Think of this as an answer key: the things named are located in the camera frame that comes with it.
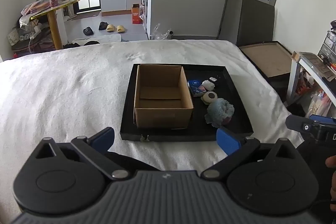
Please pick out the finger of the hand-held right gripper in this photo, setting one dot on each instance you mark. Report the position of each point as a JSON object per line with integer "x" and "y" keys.
{"x": 324, "y": 119}
{"x": 299, "y": 124}

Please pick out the brown cardboard box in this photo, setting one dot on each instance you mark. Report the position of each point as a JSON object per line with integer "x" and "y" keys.
{"x": 162, "y": 116}

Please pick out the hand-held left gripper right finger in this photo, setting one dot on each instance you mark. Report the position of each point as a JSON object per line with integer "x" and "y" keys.
{"x": 228, "y": 142}

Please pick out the orange cardboard carton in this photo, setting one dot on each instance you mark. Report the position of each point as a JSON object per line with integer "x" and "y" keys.
{"x": 136, "y": 15}

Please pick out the small red can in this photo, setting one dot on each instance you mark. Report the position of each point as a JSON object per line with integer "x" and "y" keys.
{"x": 53, "y": 2}

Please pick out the clear plastic bag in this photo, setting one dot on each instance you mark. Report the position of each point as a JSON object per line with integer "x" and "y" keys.
{"x": 161, "y": 32}

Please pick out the black and white soft toy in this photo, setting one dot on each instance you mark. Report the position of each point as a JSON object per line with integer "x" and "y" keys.
{"x": 214, "y": 79}

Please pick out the person's right hand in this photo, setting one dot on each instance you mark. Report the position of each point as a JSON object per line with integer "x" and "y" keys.
{"x": 332, "y": 179}

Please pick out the small white soft toy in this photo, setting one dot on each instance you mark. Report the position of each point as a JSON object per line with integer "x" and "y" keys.
{"x": 208, "y": 85}

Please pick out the black cloth on floor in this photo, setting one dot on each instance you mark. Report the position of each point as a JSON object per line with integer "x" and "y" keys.
{"x": 78, "y": 44}

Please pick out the yellow round side table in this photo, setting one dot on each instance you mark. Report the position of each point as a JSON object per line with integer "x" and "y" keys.
{"x": 53, "y": 27}

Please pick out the stack of pink packets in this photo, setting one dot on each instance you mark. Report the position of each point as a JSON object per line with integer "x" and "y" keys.
{"x": 35, "y": 7}

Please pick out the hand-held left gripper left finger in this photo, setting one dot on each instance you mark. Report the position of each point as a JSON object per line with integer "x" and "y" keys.
{"x": 105, "y": 136}

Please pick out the blue fluffy plush toy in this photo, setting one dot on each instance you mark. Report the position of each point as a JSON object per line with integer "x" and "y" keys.
{"x": 219, "y": 112}

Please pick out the white fuzzy bed blanket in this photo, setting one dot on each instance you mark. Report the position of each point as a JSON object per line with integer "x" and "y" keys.
{"x": 65, "y": 87}

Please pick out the pile of clutter under table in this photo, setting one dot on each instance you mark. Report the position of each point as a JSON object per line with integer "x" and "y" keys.
{"x": 26, "y": 35}

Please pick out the squishy burger toy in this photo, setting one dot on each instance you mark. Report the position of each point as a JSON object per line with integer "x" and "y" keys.
{"x": 209, "y": 98}

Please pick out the white side desk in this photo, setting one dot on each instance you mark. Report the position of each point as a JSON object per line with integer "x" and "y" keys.
{"x": 315, "y": 67}

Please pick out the black shallow tray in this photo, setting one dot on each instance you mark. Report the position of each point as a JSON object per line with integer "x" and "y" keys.
{"x": 236, "y": 113}

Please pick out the blue tissue packet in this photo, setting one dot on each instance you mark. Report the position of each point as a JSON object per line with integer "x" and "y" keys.
{"x": 195, "y": 86}

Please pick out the wooden framed board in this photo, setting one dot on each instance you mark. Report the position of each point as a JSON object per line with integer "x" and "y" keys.
{"x": 267, "y": 58}

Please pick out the grey flat board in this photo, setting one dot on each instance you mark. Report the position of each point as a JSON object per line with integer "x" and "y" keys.
{"x": 256, "y": 22}

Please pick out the small drawer organizer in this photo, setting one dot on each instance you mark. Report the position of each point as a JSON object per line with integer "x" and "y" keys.
{"x": 328, "y": 45}

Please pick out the black slipper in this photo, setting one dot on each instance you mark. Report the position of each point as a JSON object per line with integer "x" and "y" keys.
{"x": 103, "y": 26}
{"x": 88, "y": 31}

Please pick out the white floor mat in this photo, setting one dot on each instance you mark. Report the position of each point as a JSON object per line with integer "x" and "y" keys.
{"x": 107, "y": 39}

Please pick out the beige slipper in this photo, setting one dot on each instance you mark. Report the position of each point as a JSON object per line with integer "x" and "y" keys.
{"x": 121, "y": 29}
{"x": 110, "y": 27}

